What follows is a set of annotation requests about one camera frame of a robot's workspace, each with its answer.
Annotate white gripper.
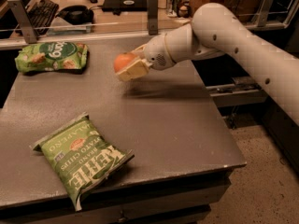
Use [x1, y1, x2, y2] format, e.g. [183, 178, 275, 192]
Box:
[115, 35, 175, 81]

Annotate metal bracket post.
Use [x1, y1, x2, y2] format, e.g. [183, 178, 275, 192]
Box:
[254, 0, 274, 27]
[7, 0, 37, 44]
[147, 0, 158, 35]

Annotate grey cabinet drawer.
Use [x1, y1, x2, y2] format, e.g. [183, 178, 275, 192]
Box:
[0, 174, 231, 224]

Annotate black laptop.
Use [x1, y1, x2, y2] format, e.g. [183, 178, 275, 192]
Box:
[102, 0, 147, 11]

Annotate right metal bracket post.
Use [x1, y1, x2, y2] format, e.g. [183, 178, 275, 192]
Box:
[254, 0, 274, 27]

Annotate orange fruit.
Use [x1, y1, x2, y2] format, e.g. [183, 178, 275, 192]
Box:
[113, 52, 136, 72]

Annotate metal can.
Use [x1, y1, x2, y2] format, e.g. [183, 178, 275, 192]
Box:
[165, 0, 181, 17]

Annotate green rice chip bag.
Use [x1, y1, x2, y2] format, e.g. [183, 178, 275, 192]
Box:
[15, 42, 88, 73]

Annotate grey metal shelf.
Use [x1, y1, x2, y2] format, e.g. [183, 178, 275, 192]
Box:
[206, 77, 267, 107]

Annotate small round jar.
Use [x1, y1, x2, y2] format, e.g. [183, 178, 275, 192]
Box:
[178, 5, 190, 18]

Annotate middle metal bracket post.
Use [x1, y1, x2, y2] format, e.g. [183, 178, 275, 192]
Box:
[147, 0, 158, 35]

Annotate green jalapeno potato chip bag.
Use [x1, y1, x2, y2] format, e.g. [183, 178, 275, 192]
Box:
[31, 112, 134, 211]

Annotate left metal bracket post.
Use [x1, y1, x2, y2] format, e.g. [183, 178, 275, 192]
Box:
[7, 0, 37, 44]

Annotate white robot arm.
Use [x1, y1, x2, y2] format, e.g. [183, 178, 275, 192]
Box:
[114, 3, 299, 124]

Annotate black headphones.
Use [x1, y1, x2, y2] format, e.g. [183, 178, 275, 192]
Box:
[57, 5, 94, 25]

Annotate black keyboard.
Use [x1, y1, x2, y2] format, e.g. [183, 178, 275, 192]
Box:
[27, 0, 59, 35]

